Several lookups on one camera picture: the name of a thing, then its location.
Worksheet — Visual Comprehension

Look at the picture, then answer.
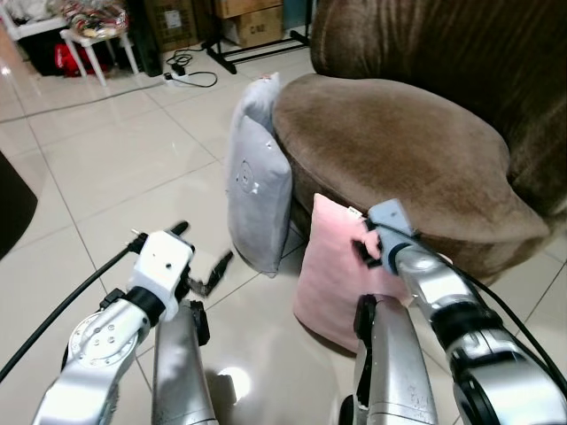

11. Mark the brown velvet round sofa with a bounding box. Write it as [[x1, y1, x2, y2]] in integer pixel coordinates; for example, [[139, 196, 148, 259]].
[[271, 0, 567, 286]]

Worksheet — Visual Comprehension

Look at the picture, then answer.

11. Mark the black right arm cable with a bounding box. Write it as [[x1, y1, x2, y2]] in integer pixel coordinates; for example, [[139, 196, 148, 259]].
[[368, 221, 567, 395]]

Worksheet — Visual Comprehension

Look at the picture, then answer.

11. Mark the white power strip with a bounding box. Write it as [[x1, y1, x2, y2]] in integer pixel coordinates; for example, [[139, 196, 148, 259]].
[[163, 72, 197, 87]]

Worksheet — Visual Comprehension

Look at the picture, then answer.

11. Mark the black metal stand base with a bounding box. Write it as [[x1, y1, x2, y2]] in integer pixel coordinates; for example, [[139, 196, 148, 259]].
[[205, 0, 313, 74]]

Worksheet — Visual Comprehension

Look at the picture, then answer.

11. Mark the colourful patterned cushion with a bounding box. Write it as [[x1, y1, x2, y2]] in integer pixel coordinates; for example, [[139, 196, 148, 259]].
[[51, 0, 130, 41]]

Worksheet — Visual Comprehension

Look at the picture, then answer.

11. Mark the silver robot leg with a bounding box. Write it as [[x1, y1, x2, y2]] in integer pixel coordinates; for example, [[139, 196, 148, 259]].
[[340, 295, 440, 425], [151, 299, 220, 425]]

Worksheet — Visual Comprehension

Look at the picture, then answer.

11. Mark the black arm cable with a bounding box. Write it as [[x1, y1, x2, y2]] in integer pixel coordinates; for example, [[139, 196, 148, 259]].
[[0, 232, 147, 383], [368, 221, 567, 395]]

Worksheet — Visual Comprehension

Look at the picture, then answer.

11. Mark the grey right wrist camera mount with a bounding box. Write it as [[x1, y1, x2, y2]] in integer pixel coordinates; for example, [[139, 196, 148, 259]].
[[365, 198, 418, 259]]

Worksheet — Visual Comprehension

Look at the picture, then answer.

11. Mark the red bag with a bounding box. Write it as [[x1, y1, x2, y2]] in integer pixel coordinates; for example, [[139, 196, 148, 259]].
[[54, 42, 113, 78]]

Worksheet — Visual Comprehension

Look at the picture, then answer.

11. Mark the pink pillow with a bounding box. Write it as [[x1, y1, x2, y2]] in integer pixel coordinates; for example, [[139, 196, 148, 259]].
[[291, 192, 454, 354]]

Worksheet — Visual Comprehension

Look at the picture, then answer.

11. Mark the brown cardboard box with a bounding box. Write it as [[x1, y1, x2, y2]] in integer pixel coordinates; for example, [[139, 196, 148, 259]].
[[213, 0, 285, 48]]

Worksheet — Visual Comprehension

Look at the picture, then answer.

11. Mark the silver right robot leg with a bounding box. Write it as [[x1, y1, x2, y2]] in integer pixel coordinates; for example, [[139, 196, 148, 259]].
[[340, 295, 440, 425]]

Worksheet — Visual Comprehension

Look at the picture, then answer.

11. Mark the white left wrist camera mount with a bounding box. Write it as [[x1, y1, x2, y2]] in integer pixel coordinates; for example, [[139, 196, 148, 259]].
[[127, 229, 197, 299]]

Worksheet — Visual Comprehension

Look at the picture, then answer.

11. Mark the dark printed cardboard box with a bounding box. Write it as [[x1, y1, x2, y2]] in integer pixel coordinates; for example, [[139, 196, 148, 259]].
[[144, 0, 202, 53]]

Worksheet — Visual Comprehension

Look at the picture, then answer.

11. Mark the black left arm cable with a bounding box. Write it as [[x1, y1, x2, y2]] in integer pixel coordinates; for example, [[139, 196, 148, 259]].
[[0, 232, 147, 383]]

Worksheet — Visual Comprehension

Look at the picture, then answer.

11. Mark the grey pillow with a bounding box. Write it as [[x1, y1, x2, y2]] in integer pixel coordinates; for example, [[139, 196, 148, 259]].
[[223, 73, 294, 278]]

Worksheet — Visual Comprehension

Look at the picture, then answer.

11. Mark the white stool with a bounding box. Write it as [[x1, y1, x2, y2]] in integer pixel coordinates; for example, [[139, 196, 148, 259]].
[[59, 25, 142, 88]]

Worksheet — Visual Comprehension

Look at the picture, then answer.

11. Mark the black power cable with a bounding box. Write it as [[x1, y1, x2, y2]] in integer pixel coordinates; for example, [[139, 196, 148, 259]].
[[167, 51, 219, 89]]

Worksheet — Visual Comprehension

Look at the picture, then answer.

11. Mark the dark furniture edge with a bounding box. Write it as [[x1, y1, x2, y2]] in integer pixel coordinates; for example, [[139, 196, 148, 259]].
[[0, 150, 39, 260]]

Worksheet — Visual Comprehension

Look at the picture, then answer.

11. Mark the silver left robot leg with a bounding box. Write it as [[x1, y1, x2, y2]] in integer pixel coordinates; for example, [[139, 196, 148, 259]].
[[151, 299, 220, 425]]

